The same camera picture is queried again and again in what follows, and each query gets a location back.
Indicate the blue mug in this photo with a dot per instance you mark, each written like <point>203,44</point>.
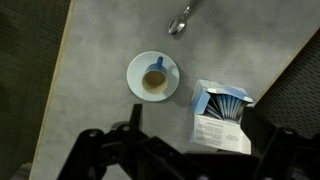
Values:
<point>155,81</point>

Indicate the dark grey fabric sofa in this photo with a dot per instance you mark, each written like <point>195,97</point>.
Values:
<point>300,83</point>

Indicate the white round plate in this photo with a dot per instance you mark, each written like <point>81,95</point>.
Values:
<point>135,76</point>

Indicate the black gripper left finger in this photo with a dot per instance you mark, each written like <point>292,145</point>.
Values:
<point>100,153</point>

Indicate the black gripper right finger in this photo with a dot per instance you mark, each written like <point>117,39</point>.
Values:
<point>286,156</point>

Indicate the metal spoon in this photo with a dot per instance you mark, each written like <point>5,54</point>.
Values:
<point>176,24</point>

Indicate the white blue tea box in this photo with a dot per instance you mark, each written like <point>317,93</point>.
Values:
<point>216,133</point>

